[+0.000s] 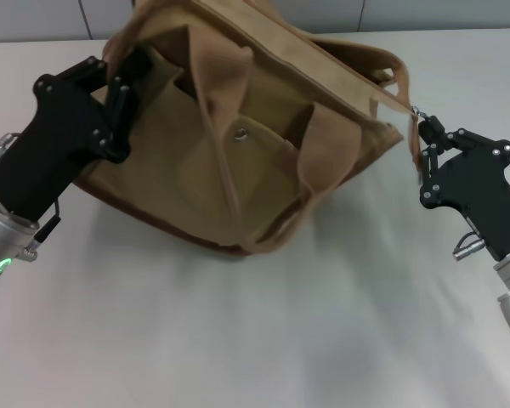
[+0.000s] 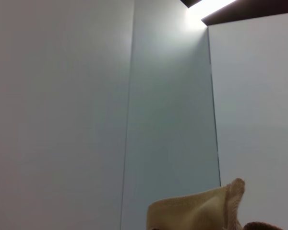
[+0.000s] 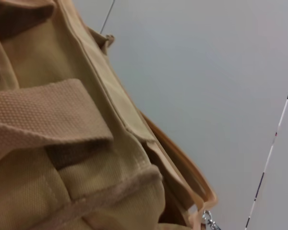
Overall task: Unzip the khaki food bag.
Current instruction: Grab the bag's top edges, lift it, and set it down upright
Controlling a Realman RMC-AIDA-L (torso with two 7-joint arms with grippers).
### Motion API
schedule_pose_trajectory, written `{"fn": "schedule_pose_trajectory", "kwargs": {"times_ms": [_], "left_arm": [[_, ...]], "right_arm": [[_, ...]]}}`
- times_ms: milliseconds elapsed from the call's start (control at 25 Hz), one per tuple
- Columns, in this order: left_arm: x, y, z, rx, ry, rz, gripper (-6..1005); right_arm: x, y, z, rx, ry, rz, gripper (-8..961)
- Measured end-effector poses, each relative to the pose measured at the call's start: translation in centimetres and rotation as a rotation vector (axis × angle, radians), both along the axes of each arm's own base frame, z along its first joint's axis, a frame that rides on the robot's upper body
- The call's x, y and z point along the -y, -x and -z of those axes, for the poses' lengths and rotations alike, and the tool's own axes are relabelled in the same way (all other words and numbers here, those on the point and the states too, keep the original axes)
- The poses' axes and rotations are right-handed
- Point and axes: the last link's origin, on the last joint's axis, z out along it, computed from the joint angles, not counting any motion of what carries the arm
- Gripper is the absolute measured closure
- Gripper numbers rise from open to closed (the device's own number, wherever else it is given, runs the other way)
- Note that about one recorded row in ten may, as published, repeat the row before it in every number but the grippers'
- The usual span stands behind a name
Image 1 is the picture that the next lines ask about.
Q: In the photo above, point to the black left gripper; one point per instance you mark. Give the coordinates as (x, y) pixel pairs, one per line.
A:
(55, 140)

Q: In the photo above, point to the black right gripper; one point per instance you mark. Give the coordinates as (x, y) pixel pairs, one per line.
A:
(480, 183)

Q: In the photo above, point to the khaki canvas food bag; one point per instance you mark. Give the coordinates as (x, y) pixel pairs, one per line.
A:
(259, 170)

